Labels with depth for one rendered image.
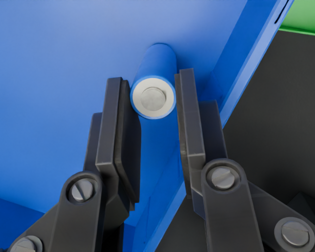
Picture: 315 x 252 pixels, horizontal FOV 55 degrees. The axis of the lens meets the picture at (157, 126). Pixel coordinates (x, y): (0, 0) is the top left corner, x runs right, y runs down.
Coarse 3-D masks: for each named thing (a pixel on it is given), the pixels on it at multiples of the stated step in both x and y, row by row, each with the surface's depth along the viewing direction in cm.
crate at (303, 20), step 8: (296, 0) 60; (304, 0) 59; (312, 0) 59; (296, 8) 60; (304, 8) 60; (312, 8) 60; (288, 16) 61; (296, 16) 61; (304, 16) 61; (312, 16) 61; (288, 24) 62; (296, 24) 61; (304, 24) 61; (312, 24) 61; (296, 32) 57; (304, 32) 57; (312, 32) 58
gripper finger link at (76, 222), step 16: (80, 176) 9; (96, 176) 9; (64, 192) 9; (80, 192) 9; (96, 192) 8; (64, 208) 8; (80, 208) 8; (96, 208) 8; (64, 224) 8; (80, 224) 8; (96, 224) 8; (64, 240) 8; (80, 240) 8; (96, 240) 8; (112, 240) 10
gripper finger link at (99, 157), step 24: (120, 96) 11; (96, 120) 11; (120, 120) 10; (96, 144) 10; (120, 144) 9; (96, 168) 10; (120, 168) 9; (120, 192) 9; (48, 216) 9; (120, 216) 10; (24, 240) 8; (48, 240) 8
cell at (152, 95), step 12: (156, 48) 15; (168, 48) 16; (144, 60) 14; (156, 60) 13; (168, 60) 14; (144, 72) 11; (156, 72) 11; (168, 72) 12; (132, 84) 11; (144, 84) 11; (156, 84) 11; (168, 84) 11; (132, 96) 11; (144, 96) 11; (156, 96) 11; (168, 96) 11; (132, 108) 12; (144, 108) 12; (156, 108) 11; (168, 108) 11
